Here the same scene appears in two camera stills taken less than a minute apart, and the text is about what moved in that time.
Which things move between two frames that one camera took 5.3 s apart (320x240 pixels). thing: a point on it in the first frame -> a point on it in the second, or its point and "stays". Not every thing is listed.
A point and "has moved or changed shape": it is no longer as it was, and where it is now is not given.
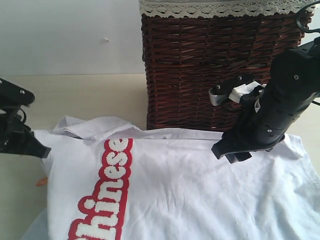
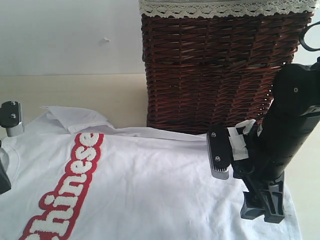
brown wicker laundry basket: x=184 y=56 stays
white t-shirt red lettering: x=108 y=179 has moved or changed shape
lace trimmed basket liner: x=153 y=9 stays
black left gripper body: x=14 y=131 -> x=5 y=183
